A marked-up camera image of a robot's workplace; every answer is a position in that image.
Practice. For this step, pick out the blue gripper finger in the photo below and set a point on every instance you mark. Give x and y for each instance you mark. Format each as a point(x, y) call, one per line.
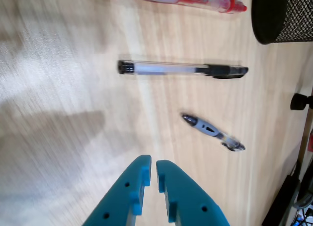
point(190, 199)
point(117, 199)

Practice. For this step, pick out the clear pen grey grip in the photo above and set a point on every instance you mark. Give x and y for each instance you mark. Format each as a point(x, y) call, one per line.
point(205, 128)

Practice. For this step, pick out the clear pen black cap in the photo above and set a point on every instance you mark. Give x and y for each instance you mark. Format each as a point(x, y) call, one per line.
point(171, 69)

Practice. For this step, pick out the black mesh pen holder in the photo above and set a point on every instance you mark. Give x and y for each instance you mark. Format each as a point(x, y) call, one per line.
point(269, 15)

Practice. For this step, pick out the black tripod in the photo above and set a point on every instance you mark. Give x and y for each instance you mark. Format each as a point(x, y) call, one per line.
point(283, 199)

